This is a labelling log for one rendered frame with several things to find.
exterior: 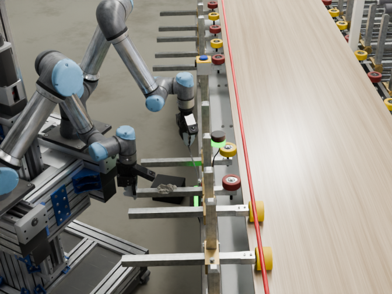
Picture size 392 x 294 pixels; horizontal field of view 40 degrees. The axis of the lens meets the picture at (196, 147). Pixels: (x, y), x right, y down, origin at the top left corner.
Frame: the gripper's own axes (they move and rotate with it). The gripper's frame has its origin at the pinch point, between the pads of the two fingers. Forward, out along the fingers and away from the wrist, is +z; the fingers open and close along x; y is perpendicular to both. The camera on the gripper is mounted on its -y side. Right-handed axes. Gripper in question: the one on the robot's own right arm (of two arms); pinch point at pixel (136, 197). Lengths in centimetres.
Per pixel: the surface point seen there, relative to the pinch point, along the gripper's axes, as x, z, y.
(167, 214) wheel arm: 26.6, -12.6, -14.7
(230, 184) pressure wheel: 3.8, -9.2, -40.7
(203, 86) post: -53, -27, -31
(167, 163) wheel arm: -23.5, -1.4, -12.8
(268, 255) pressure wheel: 52, -16, -50
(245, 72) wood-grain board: -104, -9, -57
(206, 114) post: -27.0, -26.0, -31.7
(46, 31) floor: -408, 84, 141
